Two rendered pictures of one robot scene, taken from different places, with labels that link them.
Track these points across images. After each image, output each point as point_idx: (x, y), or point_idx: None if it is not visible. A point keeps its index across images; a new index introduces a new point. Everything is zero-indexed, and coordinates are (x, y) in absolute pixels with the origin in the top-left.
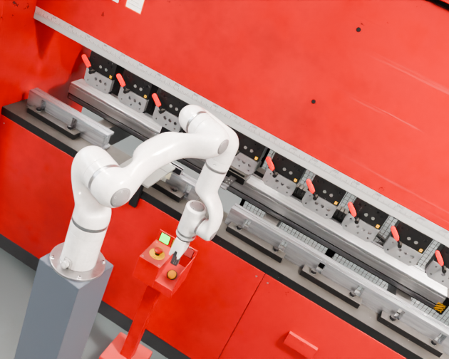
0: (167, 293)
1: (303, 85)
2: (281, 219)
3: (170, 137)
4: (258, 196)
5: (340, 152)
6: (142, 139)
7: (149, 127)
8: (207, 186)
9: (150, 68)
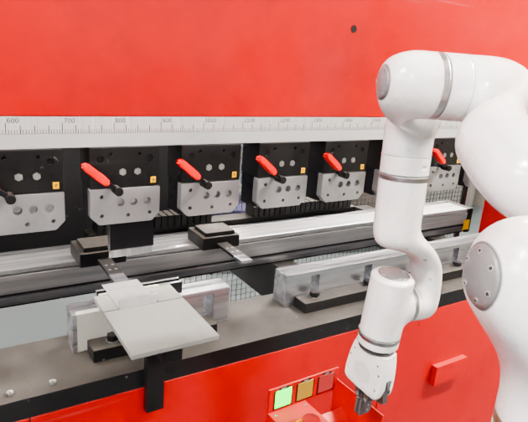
0: None
1: (335, 8)
2: (294, 257)
3: (515, 107)
4: (255, 248)
5: None
6: (11, 304)
7: (15, 270)
8: (420, 218)
9: (41, 117)
